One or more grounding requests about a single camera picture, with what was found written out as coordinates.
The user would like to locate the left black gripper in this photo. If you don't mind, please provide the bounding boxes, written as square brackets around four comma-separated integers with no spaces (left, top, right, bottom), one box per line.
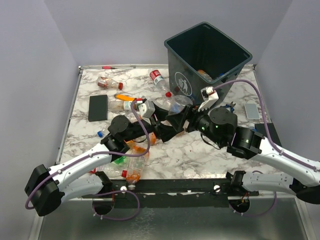
[123,103,178,143]

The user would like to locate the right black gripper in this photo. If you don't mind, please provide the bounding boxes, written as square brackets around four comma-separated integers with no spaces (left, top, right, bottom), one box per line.
[166,101,224,147]

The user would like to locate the clear glass jar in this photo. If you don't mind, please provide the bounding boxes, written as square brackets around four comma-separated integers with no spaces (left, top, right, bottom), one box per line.
[168,95,193,115]

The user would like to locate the orange crushed bottle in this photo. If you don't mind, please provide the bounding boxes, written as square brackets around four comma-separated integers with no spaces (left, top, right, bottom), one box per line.
[126,132,157,148]

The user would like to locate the crushed bottle red cap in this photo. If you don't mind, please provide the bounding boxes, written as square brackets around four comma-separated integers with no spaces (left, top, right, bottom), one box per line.
[96,76,124,90]

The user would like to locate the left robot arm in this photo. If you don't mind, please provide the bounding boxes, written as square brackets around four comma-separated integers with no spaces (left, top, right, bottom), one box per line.
[24,106,184,217]

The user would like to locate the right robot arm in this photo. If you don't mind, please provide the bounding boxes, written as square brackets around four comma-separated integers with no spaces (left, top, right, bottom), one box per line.
[166,106,320,205]

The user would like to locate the orange bottle in bin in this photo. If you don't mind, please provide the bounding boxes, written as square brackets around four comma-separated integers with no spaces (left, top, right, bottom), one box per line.
[197,69,213,82]

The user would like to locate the dark green plastic bin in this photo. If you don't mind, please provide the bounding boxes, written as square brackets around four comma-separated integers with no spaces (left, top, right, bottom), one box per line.
[164,22,253,106]

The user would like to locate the red label clear bottle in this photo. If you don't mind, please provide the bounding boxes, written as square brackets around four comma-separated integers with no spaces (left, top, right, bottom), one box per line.
[148,69,169,93]

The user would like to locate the orange label large bottle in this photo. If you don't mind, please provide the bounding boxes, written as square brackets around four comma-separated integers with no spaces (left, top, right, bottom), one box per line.
[121,152,150,191]

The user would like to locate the orange utility knife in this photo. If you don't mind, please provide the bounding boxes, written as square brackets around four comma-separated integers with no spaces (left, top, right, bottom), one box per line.
[114,94,136,102]

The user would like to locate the starbucks glass bottle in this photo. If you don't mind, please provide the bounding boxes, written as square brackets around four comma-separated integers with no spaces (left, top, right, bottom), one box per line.
[108,101,132,112]

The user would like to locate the green crushed bottle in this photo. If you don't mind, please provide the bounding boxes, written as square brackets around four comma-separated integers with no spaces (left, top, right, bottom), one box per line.
[113,156,127,166]

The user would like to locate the clear bottle blue cap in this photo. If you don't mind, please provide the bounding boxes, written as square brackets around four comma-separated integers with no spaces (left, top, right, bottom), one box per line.
[97,124,109,138]

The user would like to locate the black rectangular block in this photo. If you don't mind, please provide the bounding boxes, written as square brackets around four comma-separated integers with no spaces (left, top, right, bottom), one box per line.
[88,94,108,122]

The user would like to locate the red label bottle front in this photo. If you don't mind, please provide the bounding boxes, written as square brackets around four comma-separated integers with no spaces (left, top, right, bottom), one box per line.
[89,163,125,179]

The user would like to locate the red marker pen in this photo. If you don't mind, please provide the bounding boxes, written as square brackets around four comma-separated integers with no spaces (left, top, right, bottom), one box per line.
[101,65,118,70]

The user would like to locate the black box right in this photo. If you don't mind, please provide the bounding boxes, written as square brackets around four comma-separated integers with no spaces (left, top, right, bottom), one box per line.
[254,123,282,147]

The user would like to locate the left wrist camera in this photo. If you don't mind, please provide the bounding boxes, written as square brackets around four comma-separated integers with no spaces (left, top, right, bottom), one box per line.
[135,98,156,119]

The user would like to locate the blue handled pliers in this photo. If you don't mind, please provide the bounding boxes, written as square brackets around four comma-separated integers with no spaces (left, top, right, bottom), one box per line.
[224,101,236,113]

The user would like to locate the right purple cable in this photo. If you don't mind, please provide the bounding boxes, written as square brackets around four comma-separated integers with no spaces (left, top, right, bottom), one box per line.
[212,79,320,173]

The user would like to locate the purple cable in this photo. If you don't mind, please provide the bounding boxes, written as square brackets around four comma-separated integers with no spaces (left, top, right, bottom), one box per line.
[212,79,320,173]
[24,99,151,210]

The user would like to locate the black mounting rail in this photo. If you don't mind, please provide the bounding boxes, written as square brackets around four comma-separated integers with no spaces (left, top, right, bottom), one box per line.
[82,178,260,208]

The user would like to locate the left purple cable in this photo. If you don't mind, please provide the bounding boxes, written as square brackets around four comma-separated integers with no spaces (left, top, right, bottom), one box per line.
[24,99,151,210]

